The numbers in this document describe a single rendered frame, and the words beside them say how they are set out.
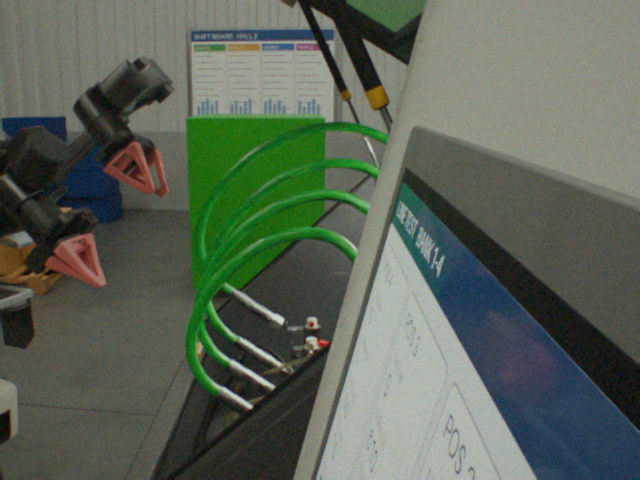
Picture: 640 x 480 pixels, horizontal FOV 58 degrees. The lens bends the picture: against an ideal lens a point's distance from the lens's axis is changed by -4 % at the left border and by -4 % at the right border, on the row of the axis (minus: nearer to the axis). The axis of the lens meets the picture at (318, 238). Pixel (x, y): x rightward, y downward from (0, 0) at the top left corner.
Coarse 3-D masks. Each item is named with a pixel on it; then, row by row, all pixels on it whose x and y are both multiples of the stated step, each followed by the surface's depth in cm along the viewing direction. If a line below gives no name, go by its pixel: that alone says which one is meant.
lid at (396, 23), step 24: (288, 0) 114; (312, 0) 111; (360, 0) 92; (384, 0) 82; (408, 0) 74; (360, 24) 112; (384, 24) 100; (408, 24) 88; (384, 48) 121; (408, 48) 99
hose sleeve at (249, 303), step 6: (234, 288) 95; (234, 294) 94; (240, 294) 94; (234, 300) 95; (240, 300) 94; (246, 300) 94; (252, 300) 95; (246, 306) 95; (252, 306) 95; (258, 306) 95; (252, 312) 95; (258, 312) 95; (264, 312) 95; (270, 312) 95; (264, 318) 95; (270, 318) 95
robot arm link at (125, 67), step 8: (120, 64) 94; (128, 64) 94; (112, 72) 94; (120, 72) 93; (128, 72) 93; (136, 72) 95; (104, 80) 94; (112, 80) 93; (120, 80) 93; (128, 80) 93; (136, 80) 94; (144, 80) 96; (88, 88) 99; (104, 88) 94; (112, 88) 93; (120, 88) 94; (128, 88) 94; (136, 88) 95; (144, 88) 96; (80, 96) 99; (112, 96) 94; (120, 96) 94; (128, 96) 95; (136, 96) 96; (112, 104) 100; (120, 104) 95; (128, 104) 96; (120, 112) 101; (128, 120) 105
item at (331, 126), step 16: (304, 128) 88; (320, 128) 88; (336, 128) 88; (352, 128) 88; (368, 128) 88; (272, 144) 89; (240, 160) 90; (224, 176) 90; (208, 208) 91; (224, 288) 94
